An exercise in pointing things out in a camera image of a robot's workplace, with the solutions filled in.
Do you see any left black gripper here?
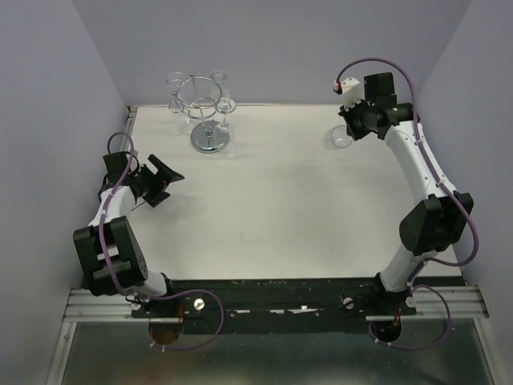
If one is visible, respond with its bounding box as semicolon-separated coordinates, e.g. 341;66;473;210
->
132;154;184;207

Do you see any short textured wine glass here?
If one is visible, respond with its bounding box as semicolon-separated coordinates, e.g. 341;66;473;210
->
322;125;353;151

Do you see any tall stemmed wine glass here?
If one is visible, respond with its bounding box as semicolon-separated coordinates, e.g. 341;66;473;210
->
215;97;236;132

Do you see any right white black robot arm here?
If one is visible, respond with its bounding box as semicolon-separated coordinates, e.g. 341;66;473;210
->
336;72;474;314

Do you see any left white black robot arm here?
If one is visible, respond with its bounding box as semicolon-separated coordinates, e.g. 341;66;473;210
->
73;151;184;317

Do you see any chrome wine glass rack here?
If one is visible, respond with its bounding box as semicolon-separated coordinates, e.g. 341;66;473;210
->
177;73;231;154

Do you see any back left wine glass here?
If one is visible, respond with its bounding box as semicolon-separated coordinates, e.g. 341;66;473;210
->
166;71;184;113

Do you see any back right textured glass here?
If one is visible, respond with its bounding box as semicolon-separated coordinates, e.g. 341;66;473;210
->
211;70;230;100

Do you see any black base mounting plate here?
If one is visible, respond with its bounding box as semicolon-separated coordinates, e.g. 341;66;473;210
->
131;278;416;334

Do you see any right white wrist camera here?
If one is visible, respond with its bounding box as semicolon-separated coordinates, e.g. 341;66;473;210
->
333;77;365;111

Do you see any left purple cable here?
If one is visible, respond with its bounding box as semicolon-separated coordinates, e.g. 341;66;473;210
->
102;132;225;354

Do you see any aluminium rail frame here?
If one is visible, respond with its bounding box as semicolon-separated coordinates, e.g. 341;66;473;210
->
49;104;495;384

